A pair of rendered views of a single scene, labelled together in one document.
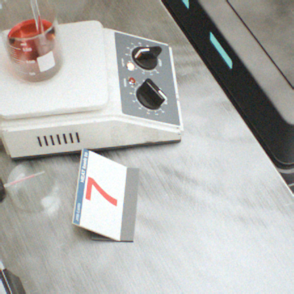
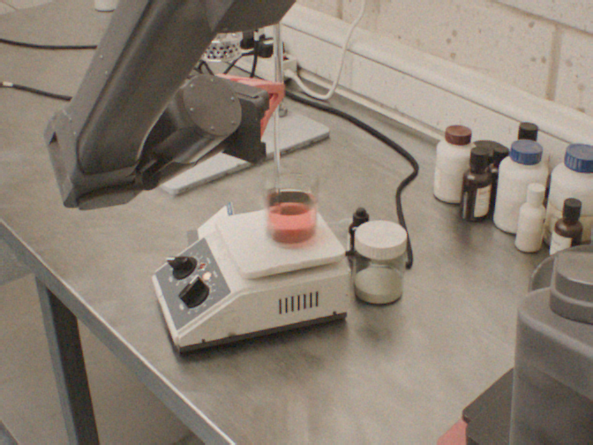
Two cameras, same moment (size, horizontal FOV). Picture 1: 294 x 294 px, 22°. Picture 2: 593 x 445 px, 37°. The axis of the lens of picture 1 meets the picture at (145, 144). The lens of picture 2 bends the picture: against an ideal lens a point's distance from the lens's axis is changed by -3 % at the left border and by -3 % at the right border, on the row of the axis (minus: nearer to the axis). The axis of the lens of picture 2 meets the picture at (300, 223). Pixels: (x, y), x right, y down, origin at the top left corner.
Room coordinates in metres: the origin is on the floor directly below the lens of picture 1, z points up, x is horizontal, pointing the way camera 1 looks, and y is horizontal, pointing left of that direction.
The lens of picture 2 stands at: (1.35, -0.15, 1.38)
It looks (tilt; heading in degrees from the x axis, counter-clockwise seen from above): 31 degrees down; 162
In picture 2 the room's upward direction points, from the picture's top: straight up
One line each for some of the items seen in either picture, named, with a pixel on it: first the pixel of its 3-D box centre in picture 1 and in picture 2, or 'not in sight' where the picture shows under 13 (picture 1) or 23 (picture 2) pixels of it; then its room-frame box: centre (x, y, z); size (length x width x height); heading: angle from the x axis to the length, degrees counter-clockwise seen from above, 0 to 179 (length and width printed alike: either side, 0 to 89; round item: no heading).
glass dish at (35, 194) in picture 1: (33, 186); not in sight; (0.42, 0.13, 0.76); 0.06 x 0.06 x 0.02
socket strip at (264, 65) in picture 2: not in sight; (221, 41); (-0.28, 0.23, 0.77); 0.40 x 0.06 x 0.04; 22
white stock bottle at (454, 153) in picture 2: not in sight; (455, 162); (0.37, 0.40, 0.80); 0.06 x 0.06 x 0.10
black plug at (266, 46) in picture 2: not in sight; (264, 48); (-0.14, 0.27, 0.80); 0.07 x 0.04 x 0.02; 112
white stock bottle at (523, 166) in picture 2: not in sight; (521, 185); (0.46, 0.44, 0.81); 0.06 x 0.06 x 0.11
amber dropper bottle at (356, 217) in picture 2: not in sight; (360, 232); (0.47, 0.22, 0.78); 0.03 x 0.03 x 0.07
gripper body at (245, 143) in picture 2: not in sight; (203, 127); (0.58, 0.00, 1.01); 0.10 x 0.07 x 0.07; 35
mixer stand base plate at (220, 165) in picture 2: not in sight; (218, 138); (0.10, 0.13, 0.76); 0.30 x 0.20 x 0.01; 112
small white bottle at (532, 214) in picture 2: not in sight; (532, 217); (0.52, 0.43, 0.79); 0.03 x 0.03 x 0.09
